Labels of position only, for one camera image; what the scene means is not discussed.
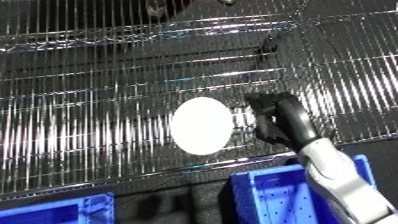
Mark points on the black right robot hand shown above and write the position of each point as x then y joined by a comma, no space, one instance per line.
283,120

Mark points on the pale right robot arm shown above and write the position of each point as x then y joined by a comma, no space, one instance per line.
343,181

